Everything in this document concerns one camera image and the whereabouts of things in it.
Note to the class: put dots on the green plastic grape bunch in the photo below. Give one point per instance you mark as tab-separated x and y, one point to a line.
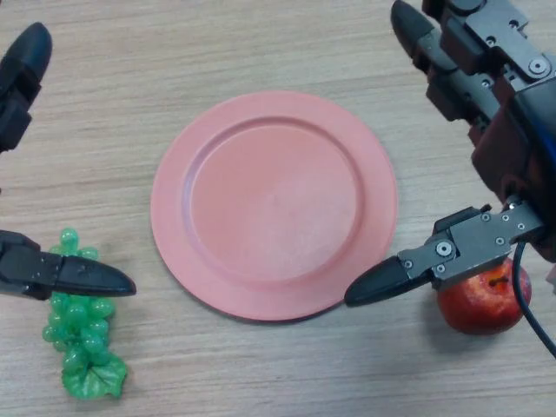
82	330

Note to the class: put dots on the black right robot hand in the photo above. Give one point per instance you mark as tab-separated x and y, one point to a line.
521	130

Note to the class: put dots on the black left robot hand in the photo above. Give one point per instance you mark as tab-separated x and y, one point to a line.
87	278

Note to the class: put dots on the pink round plate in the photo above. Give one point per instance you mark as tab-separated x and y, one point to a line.
273	204

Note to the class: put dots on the red apple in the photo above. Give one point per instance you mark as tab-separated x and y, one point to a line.
473	308

